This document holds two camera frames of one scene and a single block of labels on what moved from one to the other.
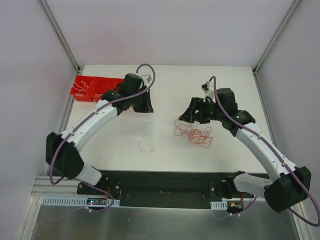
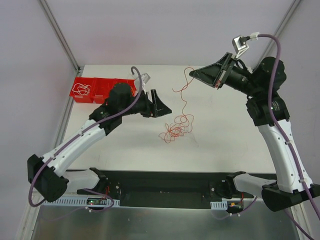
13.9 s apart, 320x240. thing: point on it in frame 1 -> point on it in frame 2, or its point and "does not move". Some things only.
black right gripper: x=196 y=110 -> x=227 y=70
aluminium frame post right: x=277 y=37 does not move
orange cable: x=195 y=136 -> x=184 y=123
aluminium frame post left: x=60 y=35 does not move
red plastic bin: x=88 y=88 does not move
